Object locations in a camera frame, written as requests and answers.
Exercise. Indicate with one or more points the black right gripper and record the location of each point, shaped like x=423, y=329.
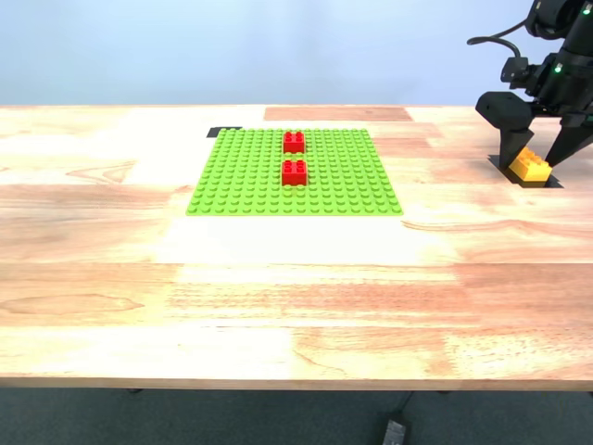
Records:
x=565, y=102

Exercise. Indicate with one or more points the yellow toy brick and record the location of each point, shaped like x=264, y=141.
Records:
x=530, y=168

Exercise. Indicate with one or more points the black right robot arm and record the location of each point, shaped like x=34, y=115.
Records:
x=572, y=41

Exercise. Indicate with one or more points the red toy brick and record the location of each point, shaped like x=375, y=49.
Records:
x=294, y=144
x=294, y=175

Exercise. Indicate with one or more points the green studded baseplate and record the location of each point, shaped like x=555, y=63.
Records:
x=241, y=185

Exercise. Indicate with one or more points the black tape corner mark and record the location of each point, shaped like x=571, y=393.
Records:
x=215, y=132

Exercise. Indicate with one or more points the black power adapter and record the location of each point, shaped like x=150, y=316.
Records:
x=394, y=432

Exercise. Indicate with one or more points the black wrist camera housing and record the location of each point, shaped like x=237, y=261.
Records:
x=515, y=72

